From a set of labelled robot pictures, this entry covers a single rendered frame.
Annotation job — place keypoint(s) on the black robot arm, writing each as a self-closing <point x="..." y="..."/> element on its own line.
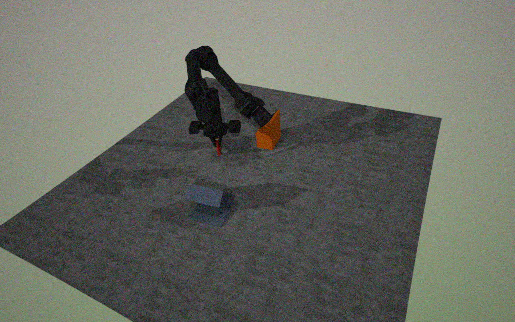
<point x="206" y="102"/>

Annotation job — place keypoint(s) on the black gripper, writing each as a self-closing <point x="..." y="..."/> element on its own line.
<point x="234" y="127"/>

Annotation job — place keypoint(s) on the blue-grey sloped panel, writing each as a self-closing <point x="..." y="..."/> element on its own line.
<point x="214" y="206"/>

